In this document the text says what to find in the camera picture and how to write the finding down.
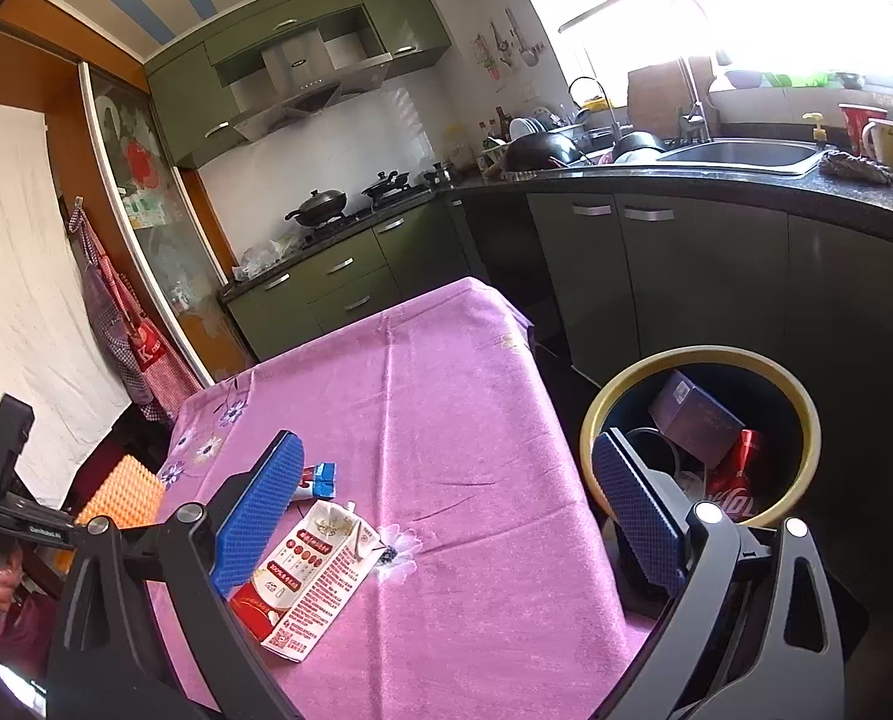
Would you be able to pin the green wall cabinets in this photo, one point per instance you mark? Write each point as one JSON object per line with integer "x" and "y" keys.
{"x": 191, "y": 97}

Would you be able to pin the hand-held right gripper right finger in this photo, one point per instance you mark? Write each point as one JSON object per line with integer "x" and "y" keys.
{"x": 638, "y": 510}

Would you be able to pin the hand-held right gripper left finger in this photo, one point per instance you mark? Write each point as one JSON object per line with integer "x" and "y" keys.
{"x": 259, "y": 517}

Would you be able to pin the grey dish cloth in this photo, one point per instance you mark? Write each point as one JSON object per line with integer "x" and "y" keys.
{"x": 855, "y": 165}

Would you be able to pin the steel range hood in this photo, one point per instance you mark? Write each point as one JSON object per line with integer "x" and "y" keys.
{"x": 304, "y": 90}

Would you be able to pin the red white milk carton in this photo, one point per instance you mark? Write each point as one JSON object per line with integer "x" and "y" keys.
{"x": 311, "y": 577}

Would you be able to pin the black pot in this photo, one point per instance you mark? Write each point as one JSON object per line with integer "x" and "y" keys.
{"x": 638, "y": 144}

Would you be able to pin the purple cardboard box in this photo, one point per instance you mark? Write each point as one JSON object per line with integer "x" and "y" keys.
{"x": 694, "y": 420}

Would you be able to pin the frosted glass sliding door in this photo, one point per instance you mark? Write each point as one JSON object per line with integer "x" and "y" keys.
{"x": 154, "y": 225}

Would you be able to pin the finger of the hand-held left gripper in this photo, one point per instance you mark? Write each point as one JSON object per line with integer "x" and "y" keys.
{"x": 45, "y": 529}

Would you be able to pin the small lidded pot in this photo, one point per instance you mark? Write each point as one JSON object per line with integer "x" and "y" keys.
{"x": 440, "y": 171}

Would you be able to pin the red soda can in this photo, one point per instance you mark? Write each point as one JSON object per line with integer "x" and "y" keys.
{"x": 739, "y": 476}

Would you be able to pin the yellow pump soap bottle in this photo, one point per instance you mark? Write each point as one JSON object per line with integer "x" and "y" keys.
{"x": 816, "y": 126}

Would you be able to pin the green base cabinets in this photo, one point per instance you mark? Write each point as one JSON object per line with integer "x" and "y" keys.
{"x": 679, "y": 277}

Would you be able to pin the steel sink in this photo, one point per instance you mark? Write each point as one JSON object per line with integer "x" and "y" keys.
{"x": 739, "y": 154}

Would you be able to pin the orange spiky cushion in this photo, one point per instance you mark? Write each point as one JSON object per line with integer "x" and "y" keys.
{"x": 120, "y": 491}

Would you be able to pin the bright window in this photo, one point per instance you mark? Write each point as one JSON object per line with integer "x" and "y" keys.
{"x": 776, "y": 7}

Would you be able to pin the red mug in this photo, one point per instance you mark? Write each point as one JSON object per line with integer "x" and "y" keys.
{"x": 859, "y": 127}

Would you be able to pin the group of condiment bottles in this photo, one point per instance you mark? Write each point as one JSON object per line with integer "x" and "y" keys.
{"x": 495, "y": 127}

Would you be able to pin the steel kitchen faucet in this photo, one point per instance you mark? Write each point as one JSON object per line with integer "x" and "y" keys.
{"x": 692, "y": 90}

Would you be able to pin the black lidded wok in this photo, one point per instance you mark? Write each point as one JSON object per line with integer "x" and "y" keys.
{"x": 319, "y": 206}

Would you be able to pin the pink floral tablecloth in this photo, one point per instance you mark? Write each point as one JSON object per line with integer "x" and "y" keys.
{"x": 446, "y": 420}

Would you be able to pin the small blue red tube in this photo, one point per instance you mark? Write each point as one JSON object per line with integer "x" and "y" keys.
{"x": 319, "y": 481}

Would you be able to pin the white cloth backdrop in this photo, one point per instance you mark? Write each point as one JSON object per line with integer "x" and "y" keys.
{"x": 26, "y": 277}

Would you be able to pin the black lidded frying pan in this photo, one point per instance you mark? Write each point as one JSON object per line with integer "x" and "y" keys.
{"x": 386, "y": 184}

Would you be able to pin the gas stove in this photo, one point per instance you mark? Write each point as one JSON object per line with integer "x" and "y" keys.
{"x": 371, "y": 214}

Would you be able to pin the wooden cutting board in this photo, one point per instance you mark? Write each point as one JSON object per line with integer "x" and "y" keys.
{"x": 656, "y": 97}

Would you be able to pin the red checked apron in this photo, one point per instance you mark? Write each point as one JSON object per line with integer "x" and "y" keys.
{"x": 116, "y": 300}

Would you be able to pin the large black wok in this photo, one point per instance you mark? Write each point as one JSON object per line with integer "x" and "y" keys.
{"x": 540, "y": 150}

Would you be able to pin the yellow rimmed trash bin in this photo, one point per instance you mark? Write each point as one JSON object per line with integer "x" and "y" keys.
{"x": 806, "y": 420}

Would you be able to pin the white printed mug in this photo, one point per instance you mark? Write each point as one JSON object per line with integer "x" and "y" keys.
{"x": 889, "y": 146}

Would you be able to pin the dark stone countertop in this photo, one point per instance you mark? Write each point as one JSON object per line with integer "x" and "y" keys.
{"x": 716, "y": 184}

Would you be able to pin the hanging kitchen utensils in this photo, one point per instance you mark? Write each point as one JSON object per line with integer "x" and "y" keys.
{"x": 506, "y": 41}

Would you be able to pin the plastic bags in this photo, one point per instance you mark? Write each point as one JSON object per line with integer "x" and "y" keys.
{"x": 263, "y": 255}

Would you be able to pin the dish rack with plates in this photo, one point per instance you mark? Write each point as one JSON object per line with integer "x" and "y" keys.
{"x": 529, "y": 127}

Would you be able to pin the clear plastic cup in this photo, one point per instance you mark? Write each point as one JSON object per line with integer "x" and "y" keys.
{"x": 671, "y": 457}

